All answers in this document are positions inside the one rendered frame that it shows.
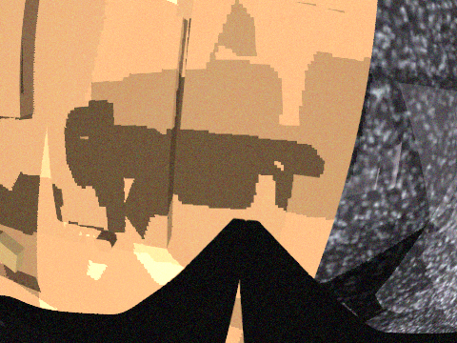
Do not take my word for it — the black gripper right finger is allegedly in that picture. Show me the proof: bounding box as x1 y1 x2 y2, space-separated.
240 220 457 343

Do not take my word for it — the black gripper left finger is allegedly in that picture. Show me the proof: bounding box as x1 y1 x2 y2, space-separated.
0 217 248 343

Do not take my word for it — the tan block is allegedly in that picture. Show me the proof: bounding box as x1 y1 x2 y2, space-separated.
0 232 26 273

